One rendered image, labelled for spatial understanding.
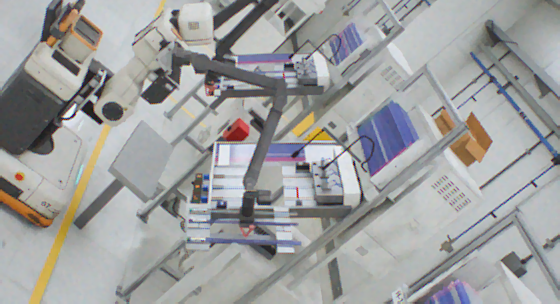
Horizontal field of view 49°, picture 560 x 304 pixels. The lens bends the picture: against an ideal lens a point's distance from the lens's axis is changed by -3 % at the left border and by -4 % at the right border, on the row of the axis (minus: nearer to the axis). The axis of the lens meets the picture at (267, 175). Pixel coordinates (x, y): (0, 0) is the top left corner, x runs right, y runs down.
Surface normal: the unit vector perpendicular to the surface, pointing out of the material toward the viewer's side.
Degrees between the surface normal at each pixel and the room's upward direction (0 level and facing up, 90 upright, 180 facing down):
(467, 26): 90
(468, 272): 90
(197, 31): 90
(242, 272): 90
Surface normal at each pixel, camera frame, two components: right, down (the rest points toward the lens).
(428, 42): 0.02, 0.51
